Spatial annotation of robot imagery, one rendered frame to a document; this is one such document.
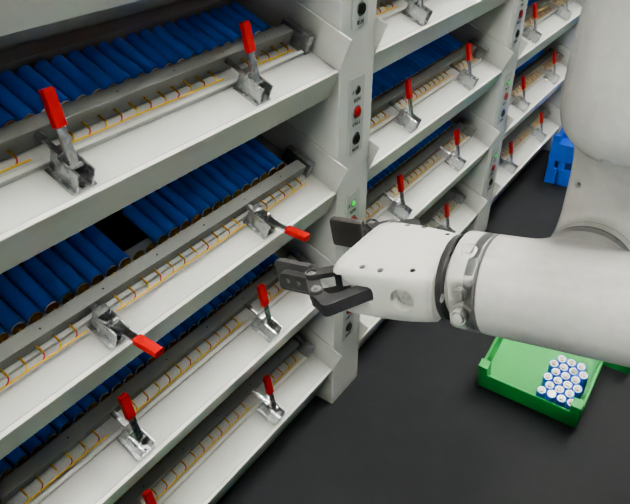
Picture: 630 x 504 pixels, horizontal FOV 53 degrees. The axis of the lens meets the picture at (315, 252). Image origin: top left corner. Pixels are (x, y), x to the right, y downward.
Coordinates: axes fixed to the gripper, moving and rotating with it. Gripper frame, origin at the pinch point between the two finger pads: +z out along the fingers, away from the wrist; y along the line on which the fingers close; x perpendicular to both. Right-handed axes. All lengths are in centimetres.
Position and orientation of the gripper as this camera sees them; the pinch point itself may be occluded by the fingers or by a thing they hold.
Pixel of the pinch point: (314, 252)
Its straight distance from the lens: 63.2
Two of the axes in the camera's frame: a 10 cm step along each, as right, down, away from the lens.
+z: -8.0, -1.5, 5.8
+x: -1.7, -8.7, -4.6
